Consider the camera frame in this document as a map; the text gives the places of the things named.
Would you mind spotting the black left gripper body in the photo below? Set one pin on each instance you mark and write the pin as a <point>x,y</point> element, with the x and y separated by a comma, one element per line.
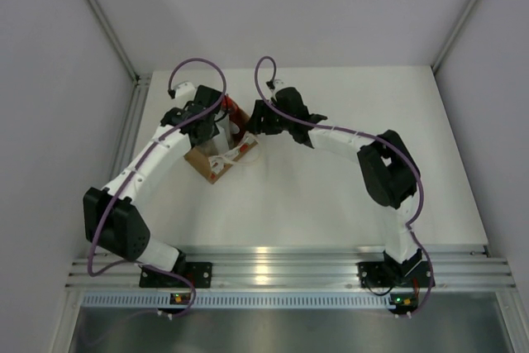
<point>212,132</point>

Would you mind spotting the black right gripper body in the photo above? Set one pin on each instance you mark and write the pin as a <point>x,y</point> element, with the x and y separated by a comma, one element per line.
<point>272,125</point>

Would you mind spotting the red cap dish soap bottle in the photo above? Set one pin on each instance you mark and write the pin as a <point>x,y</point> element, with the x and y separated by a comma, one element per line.
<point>234,112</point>

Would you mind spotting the white bottle dark cap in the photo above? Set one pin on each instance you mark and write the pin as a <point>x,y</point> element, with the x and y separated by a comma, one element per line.
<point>223,139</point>

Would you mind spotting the clear bottle dark cap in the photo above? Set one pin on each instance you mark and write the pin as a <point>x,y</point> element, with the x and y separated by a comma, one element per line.
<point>208,148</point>

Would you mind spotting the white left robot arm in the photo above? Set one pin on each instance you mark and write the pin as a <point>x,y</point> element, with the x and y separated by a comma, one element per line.
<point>112,214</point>

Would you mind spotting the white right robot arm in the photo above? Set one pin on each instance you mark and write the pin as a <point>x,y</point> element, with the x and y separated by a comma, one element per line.
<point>388,170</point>

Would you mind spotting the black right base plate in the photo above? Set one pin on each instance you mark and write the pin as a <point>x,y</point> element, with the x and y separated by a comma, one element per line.
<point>377,275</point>

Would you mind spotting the white slotted cable duct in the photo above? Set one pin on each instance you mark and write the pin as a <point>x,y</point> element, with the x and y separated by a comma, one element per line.
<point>243,300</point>

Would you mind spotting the aluminium mounting rail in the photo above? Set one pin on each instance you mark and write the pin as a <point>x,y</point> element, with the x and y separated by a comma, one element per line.
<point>459,268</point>

